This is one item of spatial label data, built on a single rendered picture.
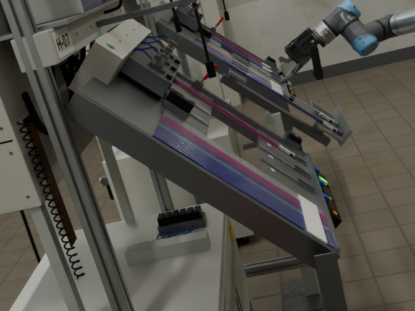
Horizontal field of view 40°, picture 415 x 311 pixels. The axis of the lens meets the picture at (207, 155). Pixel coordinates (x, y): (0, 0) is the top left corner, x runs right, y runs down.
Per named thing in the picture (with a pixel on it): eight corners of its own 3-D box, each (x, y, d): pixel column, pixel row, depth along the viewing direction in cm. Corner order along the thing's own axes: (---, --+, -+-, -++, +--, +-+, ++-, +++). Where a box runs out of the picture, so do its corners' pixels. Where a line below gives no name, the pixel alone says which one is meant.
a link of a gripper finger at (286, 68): (270, 73, 196) (285, 56, 199) (281, 86, 197) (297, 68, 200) (274, 71, 193) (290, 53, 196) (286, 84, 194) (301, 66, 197)
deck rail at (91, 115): (323, 271, 138) (339, 252, 136) (325, 275, 136) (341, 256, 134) (63, 111, 128) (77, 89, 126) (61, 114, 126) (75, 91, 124)
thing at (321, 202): (297, 170, 200) (309, 153, 198) (323, 271, 138) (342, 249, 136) (294, 168, 200) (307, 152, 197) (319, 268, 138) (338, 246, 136)
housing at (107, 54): (129, 66, 190) (152, 30, 186) (95, 105, 144) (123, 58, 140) (108, 53, 189) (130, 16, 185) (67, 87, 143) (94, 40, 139)
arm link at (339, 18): (360, 11, 188) (344, -6, 191) (334, 34, 191) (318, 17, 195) (365, 19, 195) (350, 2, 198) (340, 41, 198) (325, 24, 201)
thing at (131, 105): (205, 110, 194) (213, 98, 193) (189, 188, 132) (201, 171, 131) (121, 57, 189) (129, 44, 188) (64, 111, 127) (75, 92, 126)
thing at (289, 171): (299, 162, 199) (304, 155, 198) (326, 260, 137) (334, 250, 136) (253, 133, 196) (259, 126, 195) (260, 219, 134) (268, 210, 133)
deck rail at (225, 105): (296, 168, 202) (307, 154, 200) (297, 170, 200) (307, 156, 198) (122, 56, 191) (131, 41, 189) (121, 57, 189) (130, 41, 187)
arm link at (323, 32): (335, 35, 201) (338, 39, 193) (324, 44, 202) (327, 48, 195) (320, 19, 199) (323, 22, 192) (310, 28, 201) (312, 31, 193)
